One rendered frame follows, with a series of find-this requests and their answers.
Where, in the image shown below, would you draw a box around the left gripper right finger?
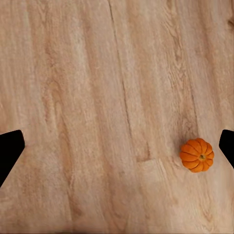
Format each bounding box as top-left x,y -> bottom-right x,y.
219,129 -> 234,167

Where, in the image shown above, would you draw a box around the pumpkin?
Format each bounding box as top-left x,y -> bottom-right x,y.
179,138 -> 215,173

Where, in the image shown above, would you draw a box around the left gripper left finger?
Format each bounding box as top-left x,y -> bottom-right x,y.
0,129 -> 25,187

